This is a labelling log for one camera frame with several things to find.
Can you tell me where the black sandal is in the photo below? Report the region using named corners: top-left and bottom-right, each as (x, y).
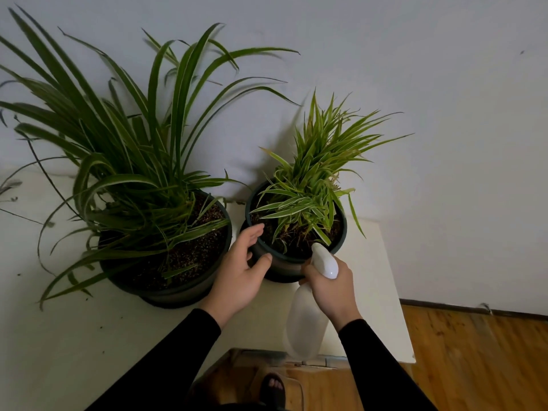
top-left (258, 372), bottom-right (287, 411)

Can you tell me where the small variegated spider plant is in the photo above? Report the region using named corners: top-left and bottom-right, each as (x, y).
top-left (250, 90), bottom-right (414, 254)

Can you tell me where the person's right hand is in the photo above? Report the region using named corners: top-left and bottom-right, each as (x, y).
top-left (300, 255), bottom-right (363, 333)

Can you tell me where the large dark plant pot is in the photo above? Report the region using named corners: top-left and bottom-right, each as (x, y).
top-left (98, 190), bottom-right (233, 310)

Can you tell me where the small dark plant pot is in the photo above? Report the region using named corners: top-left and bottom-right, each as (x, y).
top-left (239, 180), bottom-right (348, 284)

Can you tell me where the large long-leaved green plant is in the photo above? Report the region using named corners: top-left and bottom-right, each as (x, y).
top-left (0, 6), bottom-right (301, 311)

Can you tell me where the person's right forearm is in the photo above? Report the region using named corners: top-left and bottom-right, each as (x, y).
top-left (338, 319), bottom-right (438, 411)

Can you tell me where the white plastic spray bottle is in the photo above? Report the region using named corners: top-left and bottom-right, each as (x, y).
top-left (282, 242), bottom-right (339, 361)

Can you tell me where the person's left hand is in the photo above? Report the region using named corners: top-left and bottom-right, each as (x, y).
top-left (199, 223), bottom-right (273, 329)

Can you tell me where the person's left forearm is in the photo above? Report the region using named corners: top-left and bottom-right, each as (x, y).
top-left (85, 308), bottom-right (222, 411)

